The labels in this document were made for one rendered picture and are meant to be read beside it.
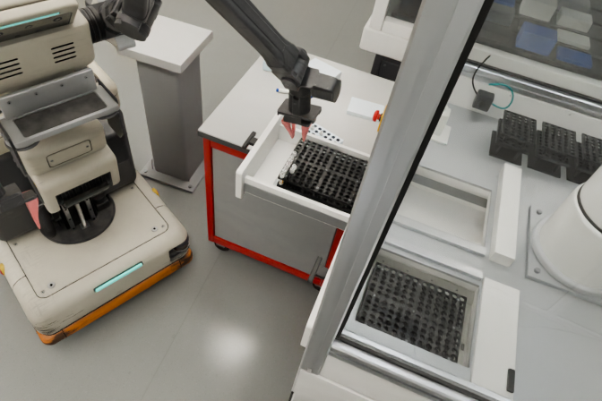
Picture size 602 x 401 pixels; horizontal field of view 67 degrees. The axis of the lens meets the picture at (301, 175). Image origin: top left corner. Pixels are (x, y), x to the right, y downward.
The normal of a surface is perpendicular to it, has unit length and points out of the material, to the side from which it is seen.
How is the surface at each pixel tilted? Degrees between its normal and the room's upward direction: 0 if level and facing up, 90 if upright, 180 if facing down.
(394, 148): 90
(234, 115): 0
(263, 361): 0
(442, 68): 90
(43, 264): 0
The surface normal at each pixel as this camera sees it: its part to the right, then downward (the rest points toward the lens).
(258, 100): 0.12, -0.66
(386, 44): -0.36, 0.66
